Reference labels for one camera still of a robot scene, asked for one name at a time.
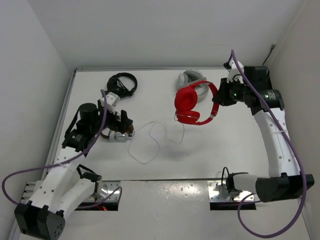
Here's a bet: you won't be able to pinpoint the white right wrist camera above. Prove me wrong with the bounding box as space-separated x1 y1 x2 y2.
223 60 243 83

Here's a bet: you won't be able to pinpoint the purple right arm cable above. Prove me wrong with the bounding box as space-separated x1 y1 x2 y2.
229 49 308 238

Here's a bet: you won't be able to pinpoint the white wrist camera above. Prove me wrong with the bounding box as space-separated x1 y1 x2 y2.
223 60 243 83
99 92 121 112

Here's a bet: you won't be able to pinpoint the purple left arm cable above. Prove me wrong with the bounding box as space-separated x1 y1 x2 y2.
1 89 123 210

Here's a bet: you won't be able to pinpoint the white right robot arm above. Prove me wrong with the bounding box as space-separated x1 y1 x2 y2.
212 63 315 203

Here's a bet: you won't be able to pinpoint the black headphones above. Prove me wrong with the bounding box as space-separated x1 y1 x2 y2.
106 72 138 99

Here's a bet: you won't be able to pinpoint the red headphones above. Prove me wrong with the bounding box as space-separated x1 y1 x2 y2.
174 80 219 126

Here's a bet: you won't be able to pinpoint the brown silver headphones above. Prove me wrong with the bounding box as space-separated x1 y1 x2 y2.
100 128 135 142

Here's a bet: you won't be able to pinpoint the black wall cable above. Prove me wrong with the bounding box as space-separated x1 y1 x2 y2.
262 43 277 65

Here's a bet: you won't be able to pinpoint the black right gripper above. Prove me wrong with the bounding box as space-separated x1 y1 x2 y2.
213 76 251 106

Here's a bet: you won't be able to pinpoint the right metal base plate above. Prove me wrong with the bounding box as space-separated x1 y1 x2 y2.
207 180 251 203

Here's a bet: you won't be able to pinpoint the metal base plate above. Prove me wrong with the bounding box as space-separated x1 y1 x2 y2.
96 181 122 203
207 180 251 203

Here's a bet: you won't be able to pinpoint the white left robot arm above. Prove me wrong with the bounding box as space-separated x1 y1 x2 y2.
14 103 133 240

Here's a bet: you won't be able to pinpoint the grey white headphones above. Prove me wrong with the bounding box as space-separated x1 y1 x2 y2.
175 69 209 103

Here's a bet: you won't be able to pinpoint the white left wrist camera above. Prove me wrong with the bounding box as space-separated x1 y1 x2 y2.
99 92 121 112

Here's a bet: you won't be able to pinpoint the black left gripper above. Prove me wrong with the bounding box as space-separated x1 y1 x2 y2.
90 99 133 134

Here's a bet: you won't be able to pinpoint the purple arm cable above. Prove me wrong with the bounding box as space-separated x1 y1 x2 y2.
1 89 123 210
229 49 308 238

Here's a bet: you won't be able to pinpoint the white headphone cable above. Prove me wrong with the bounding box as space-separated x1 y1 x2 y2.
128 113 186 165

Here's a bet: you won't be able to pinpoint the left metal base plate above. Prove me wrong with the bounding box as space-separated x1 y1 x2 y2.
96 181 122 203

